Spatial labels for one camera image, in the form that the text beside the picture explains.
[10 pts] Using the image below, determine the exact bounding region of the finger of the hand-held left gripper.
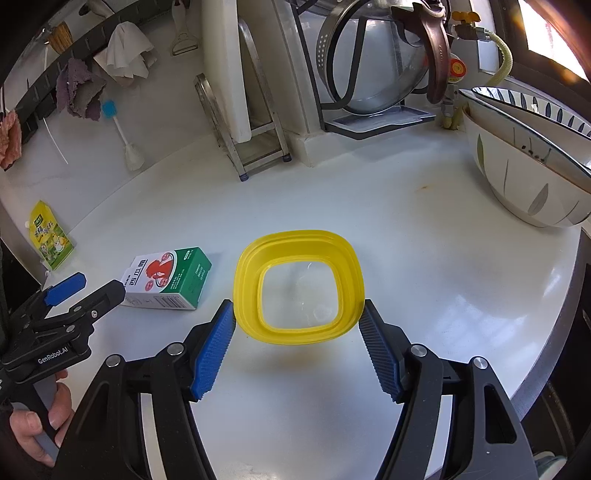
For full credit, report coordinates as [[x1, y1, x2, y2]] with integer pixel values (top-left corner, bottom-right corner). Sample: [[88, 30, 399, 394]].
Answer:
[[34, 279, 126, 335], [21, 272, 87, 324]]

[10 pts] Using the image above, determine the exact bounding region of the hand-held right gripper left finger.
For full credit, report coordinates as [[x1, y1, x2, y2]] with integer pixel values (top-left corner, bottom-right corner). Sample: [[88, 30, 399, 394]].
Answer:
[[51, 299, 237, 480]]

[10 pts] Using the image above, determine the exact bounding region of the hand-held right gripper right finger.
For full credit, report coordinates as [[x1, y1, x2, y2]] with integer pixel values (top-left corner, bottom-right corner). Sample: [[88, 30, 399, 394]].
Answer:
[[359, 299, 539, 480]]

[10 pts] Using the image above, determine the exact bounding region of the yellow rimmed clear lid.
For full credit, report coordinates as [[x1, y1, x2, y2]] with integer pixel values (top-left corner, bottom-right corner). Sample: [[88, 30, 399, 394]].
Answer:
[[232, 229, 365, 346]]

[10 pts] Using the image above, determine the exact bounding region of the white green drink carton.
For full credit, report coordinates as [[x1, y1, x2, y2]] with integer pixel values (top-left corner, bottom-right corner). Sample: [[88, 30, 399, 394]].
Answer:
[[121, 247, 213, 311]]

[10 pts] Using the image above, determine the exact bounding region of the person's left hand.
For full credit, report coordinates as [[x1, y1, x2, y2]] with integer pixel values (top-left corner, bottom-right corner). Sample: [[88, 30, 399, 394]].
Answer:
[[9, 372, 75, 467]]

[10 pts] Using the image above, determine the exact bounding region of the yellow seasoning pouch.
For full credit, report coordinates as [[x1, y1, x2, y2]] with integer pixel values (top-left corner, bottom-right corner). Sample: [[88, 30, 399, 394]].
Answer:
[[30, 200, 75, 271]]

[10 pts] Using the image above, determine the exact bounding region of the white bottle brush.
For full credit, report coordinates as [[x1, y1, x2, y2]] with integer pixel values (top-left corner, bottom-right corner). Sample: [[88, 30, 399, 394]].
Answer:
[[100, 99, 146, 172]]

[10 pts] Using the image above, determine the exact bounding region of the orange hanging cloth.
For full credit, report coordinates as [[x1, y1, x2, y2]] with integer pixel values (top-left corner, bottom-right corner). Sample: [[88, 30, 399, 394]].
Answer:
[[0, 111, 23, 171]]

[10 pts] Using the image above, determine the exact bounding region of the purple grey hanging cloth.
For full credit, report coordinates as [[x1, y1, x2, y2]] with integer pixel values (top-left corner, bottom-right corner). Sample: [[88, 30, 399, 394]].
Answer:
[[55, 58, 107, 121]]

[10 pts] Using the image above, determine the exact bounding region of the steel cutting board rack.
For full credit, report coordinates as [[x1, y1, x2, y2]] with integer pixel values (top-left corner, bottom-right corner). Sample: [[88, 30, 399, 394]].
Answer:
[[194, 18, 293, 182]]

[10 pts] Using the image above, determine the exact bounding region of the white leaf print bowl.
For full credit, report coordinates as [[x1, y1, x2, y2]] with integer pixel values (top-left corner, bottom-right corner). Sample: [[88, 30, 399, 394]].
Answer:
[[462, 99, 591, 228]]

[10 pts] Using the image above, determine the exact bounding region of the black pot lid rack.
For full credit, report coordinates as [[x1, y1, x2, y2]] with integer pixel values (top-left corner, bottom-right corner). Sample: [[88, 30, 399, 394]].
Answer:
[[318, 0, 437, 139]]

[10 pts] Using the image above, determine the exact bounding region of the white hanging cloth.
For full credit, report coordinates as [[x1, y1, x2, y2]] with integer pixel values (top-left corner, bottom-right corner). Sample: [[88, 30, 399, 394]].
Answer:
[[93, 21, 155, 86]]

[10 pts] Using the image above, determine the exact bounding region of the yellow sponge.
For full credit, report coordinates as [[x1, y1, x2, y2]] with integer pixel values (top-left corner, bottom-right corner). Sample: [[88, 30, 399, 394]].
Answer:
[[48, 30, 75, 55]]

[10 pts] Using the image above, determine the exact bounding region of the white cutting board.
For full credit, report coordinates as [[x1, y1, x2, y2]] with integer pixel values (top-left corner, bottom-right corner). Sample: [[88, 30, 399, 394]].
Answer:
[[201, 0, 254, 143]]

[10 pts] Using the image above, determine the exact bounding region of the white peeler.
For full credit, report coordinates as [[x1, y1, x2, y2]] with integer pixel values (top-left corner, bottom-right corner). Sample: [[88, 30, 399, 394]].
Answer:
[[171, 0, 199, 57]]

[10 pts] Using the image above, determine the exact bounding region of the glass pot lid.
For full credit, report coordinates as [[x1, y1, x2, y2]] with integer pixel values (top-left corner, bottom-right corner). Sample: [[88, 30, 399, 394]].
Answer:
[[316, 0, 451, 116]]

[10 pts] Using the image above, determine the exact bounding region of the white bowl with striped rim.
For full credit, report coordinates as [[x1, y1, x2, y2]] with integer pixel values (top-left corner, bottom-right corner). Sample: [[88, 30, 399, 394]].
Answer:
[[459, 85, 591, 139]]

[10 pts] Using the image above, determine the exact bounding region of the gas valve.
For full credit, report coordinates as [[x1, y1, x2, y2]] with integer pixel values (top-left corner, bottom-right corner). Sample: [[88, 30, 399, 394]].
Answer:
[[441, 11, 490, 130]]

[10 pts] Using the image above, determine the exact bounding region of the window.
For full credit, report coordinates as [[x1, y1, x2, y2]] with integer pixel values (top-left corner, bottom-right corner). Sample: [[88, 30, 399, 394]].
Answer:
[[489, 0, 591, 84]]

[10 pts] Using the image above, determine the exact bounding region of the white thin strap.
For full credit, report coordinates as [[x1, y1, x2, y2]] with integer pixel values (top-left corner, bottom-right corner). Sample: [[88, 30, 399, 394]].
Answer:
[[44, 117, 70, 166]]

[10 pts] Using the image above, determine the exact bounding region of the black wall hook rail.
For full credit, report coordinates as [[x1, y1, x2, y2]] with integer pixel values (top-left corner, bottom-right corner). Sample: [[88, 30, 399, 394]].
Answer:
[[0, 9, 153, 144]]

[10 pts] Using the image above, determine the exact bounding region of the yellow gas hose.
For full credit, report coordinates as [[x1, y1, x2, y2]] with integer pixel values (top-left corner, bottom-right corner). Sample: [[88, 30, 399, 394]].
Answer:
[[480, 28, 514, 88]]

